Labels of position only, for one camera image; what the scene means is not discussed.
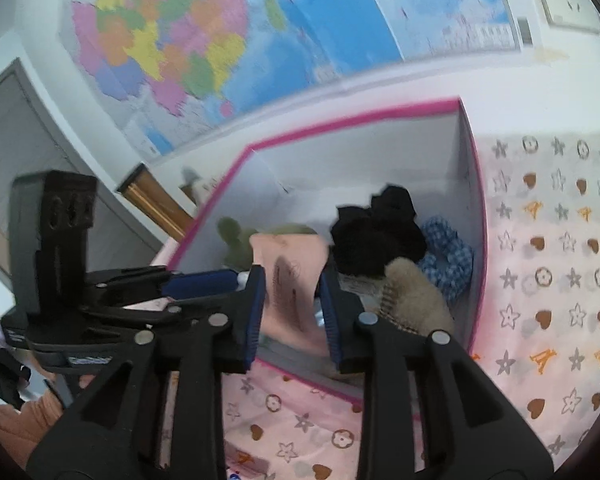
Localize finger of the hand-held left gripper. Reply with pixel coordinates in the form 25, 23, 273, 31
86, 266, 240, 307
82, 299, 231, 346

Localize grey door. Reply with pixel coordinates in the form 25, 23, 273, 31
0, 57, 167, 282

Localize green plush toy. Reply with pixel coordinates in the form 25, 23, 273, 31
216, 216, 322, 272

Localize person's left forearm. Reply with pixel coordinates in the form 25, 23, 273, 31
0, 385, 67, 463

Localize colourful wall map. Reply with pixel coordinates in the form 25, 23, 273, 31
56, 0, 524, 157

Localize black cloth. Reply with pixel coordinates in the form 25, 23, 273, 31
329, 184, 428, 278

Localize blue checkered scrunchie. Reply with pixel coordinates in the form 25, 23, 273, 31
417, 215, 475, 296

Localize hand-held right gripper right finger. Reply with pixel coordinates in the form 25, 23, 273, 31
315, 266, 556, 480

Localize pink printed blanket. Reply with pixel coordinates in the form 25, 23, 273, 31
150, 131, 600, 480

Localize pink cardboard box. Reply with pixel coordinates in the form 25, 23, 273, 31
151, 96, 491, 407

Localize wooden post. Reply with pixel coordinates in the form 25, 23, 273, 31
115, 162, 197, 242

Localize small grey ornament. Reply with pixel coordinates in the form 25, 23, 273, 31
179, 165, 204, 204

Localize dark clothing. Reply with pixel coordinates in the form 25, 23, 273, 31
0, 332, 32, 409

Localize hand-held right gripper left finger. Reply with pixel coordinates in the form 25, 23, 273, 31
26, 263, 268, 480

